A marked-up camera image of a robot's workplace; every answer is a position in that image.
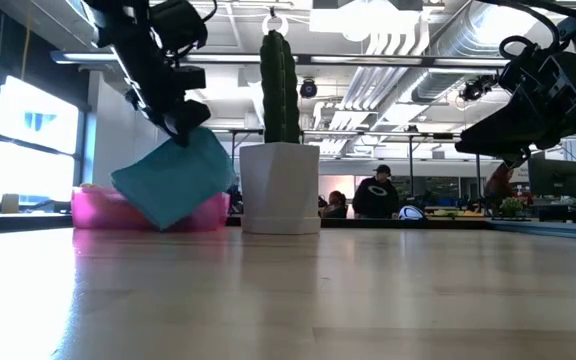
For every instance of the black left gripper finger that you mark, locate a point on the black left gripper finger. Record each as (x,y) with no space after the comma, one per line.
(188,117)

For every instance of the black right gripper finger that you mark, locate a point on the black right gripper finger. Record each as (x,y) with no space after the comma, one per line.
(517,160)
(508,132)

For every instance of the blue microfiber towel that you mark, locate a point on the blue microfiber towel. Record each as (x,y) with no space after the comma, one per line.
(173,180)

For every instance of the pink plastic bin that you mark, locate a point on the pink plastic bin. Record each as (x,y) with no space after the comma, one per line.
(93,210)

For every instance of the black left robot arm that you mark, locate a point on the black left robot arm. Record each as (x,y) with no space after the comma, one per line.
(133,45)

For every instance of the person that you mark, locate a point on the person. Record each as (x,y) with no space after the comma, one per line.
(335,207)
(498,185)
(375,197)

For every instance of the black computer monitor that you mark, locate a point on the black computer monitor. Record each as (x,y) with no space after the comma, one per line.
(550,180)

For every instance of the small potted plant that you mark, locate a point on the small potted plant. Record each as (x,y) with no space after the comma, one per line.
(511,206)

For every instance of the black ceiling spot lamp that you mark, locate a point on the black ceiling spot lamp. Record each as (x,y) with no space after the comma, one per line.
(475,89)
(308,89)

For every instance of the white faceted planter pot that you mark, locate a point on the white faceted planter pot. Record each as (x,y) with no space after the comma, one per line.
(280,185)

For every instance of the white and black ball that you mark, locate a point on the white and black ball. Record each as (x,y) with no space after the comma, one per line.
(411,213)

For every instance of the long ceiling light strip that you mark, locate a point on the long ceiling light strip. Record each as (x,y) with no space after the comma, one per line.
(368,60)

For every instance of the beige box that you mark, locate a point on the beige box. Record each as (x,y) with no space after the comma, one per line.
(9,204)

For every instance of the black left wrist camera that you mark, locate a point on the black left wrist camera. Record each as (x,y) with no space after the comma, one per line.
(178,25)

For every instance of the silver ventilation duct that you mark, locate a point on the silver ventilation duct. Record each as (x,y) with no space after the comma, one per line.
(448,65)

